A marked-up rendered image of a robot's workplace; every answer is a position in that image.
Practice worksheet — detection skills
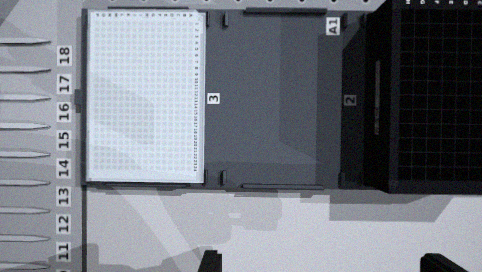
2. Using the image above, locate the black deep-well block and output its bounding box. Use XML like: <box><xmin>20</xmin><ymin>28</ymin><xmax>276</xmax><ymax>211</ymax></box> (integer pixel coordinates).
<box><xmin>363</xmin><ymin>0</ymin><xmax>482</xmax><ymax>195</ymax></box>

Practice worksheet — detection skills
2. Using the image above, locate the grey metal base plate with grid of holes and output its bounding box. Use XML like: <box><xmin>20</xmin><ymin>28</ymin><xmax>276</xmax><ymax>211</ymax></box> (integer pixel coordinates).
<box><xmin>82</xmin><ymin>0</ymin><xmax>386</xmax><ymax>11</ymax></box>

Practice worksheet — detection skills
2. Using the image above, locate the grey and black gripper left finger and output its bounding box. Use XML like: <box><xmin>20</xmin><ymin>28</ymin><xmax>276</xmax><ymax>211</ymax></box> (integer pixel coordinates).
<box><xmin>198</xmin><ymin>250</ymin><xmax>222</xmax><ymax>272</ymax></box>

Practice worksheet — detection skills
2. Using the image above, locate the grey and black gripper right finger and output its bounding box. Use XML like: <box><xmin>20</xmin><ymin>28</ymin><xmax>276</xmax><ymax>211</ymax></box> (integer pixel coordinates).
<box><xmin>420</xmin><ymin>253</ymin><xmax>468</xmax><ymax>272</ymax></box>

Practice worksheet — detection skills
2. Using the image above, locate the dark grey plate carrier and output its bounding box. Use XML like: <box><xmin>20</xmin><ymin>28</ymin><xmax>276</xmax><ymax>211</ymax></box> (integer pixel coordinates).
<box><xmin>74</xmin><ymin>7</ymin><xmax>379</xmax><ymax>190</ymax></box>

